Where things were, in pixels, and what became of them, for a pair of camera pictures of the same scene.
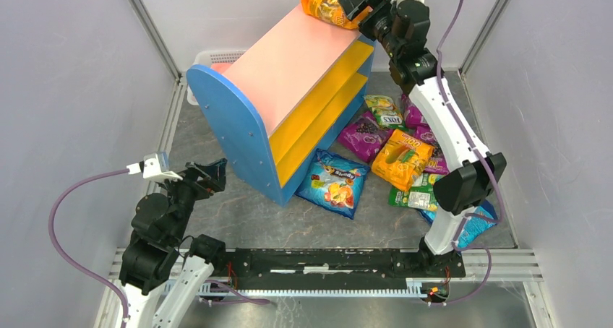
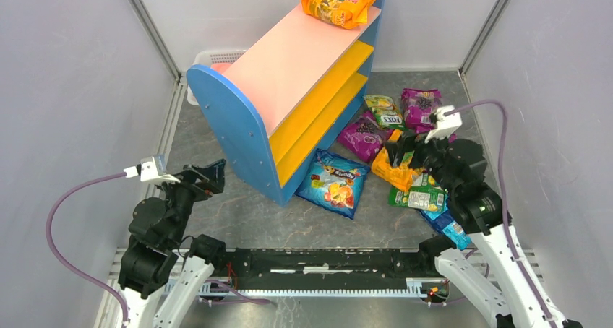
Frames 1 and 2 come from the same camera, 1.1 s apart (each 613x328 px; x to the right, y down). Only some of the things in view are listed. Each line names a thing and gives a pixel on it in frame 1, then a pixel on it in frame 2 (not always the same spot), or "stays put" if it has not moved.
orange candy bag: [322, 0] stays put
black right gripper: [372, 9] -> [413, 147]
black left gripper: [202, 178] stays put
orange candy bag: [400, 158] stays put
